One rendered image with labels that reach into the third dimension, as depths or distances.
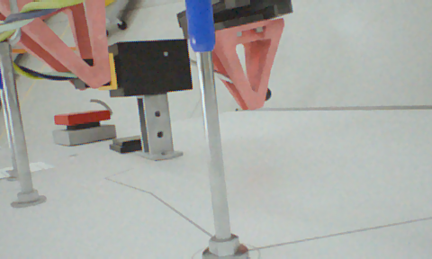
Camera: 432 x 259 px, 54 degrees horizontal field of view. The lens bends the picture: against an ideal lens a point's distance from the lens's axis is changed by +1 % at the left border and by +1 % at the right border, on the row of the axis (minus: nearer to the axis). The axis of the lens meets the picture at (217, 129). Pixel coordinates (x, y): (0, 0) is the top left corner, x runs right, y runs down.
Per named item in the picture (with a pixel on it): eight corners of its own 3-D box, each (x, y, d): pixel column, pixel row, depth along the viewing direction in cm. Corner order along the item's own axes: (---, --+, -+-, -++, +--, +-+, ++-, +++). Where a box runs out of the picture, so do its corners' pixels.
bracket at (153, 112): (183, 155, 33) (175, 91, 32) (154, 160, 32) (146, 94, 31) (162, 149, 37) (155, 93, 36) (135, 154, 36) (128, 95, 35)
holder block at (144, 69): (193, 89, 33) (187, 38, 33) (124, 97, 31) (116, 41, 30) (173, 91, 37) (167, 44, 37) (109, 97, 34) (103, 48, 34)
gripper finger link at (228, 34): (237, 120, 35) (211, 4, 33) (201, 117, 41) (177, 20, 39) (301, 99, 38) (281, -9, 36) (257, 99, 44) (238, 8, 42)
